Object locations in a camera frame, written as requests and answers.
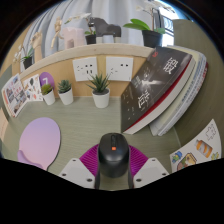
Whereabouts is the dark grey horse figure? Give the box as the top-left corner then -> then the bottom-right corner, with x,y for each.
88,17 -> 123,43

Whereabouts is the spiky succulent white pot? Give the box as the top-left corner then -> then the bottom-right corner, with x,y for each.
85,73 -> 112,109

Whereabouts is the light grey curtain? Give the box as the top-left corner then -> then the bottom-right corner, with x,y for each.
23,0 -> 158,61

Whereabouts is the light wooden desk shelf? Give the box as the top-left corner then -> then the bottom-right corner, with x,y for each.
11,43 -> 154,99

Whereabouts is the tall white orchid black pot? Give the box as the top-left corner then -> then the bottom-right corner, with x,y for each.
123,1 -> 174,49

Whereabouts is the dark-framed window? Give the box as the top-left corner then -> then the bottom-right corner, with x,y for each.
159,8 -> 176,36

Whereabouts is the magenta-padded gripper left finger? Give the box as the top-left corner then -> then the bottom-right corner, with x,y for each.
58,143 -> 102,190

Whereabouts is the purple round disc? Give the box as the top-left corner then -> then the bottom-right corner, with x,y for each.
38,71 -> 55,91

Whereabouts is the black computer mouse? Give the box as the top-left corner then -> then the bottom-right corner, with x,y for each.
97,132 -> 130,179

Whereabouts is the small white orchid black pot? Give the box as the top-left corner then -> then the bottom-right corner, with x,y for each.
13,44 -> 34,70

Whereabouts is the wooden hand model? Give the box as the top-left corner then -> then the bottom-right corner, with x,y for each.
30,31 -> 44,63

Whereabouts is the light green succulent white pot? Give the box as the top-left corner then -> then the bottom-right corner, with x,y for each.
40,83 -> 56,106

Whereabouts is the olive desk partition panel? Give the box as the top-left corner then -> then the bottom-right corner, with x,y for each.
0,64 -> 14,101
171,19 -> 224,148

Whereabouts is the black book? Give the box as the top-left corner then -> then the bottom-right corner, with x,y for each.
120,45 -> 197,135

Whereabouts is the white card with small pictures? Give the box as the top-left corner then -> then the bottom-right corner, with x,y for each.
22,73 -> 44,103

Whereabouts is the cream book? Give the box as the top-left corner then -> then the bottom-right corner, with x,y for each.
149,44 -> 203,136

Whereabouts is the pink horse figure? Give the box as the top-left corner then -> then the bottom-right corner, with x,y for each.
61,27 -> 87,50

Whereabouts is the red-edged photo magazine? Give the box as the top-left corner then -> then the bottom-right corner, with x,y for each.
1,73 -> 28,118

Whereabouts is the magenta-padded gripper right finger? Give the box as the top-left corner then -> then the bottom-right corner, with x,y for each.
127,143 -> 170,189

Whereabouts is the pink purple mouse pad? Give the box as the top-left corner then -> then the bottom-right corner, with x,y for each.
17,116 -> 62,171

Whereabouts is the white card with colourful stickers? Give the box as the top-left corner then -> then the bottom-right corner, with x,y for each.
169,118 -> 223,173

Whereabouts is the beige card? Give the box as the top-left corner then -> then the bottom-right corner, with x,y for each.
0,108 -> 9,141

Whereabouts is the white book with printed spine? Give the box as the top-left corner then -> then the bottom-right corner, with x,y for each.
156,49 -> 209,137

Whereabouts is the dark green succulent white pot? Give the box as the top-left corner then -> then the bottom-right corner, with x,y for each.
57,79 -> 75,106

